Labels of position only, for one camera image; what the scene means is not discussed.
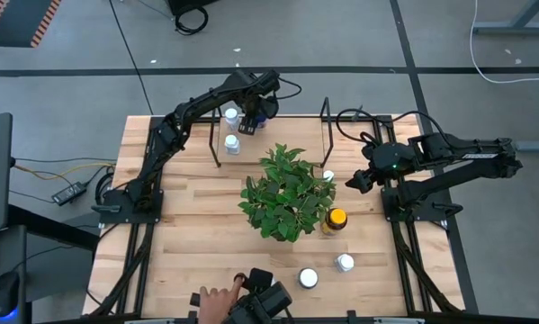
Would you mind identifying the amber bottle with yellow cap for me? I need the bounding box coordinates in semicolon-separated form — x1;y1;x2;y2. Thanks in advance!
320;207;349;237

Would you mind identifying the coiled black cable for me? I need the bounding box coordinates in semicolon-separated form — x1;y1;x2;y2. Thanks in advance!
174;6;210;36

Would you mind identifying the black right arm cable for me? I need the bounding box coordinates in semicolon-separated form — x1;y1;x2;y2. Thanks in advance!
335;107;448;146

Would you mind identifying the black computer mouse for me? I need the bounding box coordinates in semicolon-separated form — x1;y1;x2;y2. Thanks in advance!
0;271;22;319

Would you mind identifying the grey desk leg frame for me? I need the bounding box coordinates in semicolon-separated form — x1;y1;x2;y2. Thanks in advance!
472;0;539;37

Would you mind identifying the person's hand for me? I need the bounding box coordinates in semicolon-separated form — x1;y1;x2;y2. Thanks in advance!
198;273;247;324

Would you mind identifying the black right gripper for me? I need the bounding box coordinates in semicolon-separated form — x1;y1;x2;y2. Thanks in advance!
345;141;417;195

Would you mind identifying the black power adapter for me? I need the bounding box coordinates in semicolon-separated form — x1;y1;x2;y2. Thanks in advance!
51;181;88;207

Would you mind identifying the white floor cable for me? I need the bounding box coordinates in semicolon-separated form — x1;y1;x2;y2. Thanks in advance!
470;0;539;85

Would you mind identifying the black desk cable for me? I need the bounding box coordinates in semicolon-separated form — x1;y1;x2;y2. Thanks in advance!
14;156;117;164

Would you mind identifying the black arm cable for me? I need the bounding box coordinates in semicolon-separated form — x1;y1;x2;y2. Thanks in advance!
335;107;448;146
273;76;303;101

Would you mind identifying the white medicine bottle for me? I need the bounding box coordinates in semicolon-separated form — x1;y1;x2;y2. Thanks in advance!
224;107;241;131
334;253;355;274
224;134;241;156

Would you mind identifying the black cable bundle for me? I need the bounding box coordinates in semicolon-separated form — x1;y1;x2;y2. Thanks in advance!
88;222;156;316
392;222;462;314

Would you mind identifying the thin black floor cable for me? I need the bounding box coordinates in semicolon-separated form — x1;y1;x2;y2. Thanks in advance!
108;0;156;116

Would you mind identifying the black equipment base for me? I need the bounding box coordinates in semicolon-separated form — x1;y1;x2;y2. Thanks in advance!
167;0;220;15

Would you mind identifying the white-lidded jar with green label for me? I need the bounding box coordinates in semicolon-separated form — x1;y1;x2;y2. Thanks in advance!
297;266;319;290

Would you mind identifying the black metal table frame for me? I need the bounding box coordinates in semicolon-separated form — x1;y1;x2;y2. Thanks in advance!
86;114;466;324

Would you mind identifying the green plant in black pot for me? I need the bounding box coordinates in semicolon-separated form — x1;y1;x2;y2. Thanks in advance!
238;142;337;244

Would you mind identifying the wooden shelf with black frame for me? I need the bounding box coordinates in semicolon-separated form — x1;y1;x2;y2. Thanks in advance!
208;96;337;168

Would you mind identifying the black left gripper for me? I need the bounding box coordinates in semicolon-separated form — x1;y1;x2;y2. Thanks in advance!
238;83;280;136

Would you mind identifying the dark grey side desk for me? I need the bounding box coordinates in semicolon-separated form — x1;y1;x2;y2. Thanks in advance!
0;204;100;324

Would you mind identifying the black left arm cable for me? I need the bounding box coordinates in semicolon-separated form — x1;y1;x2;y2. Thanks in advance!
273;76;303;101

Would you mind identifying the black handheld device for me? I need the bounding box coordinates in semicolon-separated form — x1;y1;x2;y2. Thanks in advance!
226;267;293;324

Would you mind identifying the orange-striped black ramp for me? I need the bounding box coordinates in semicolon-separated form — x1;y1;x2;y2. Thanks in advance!
0;0;63;62

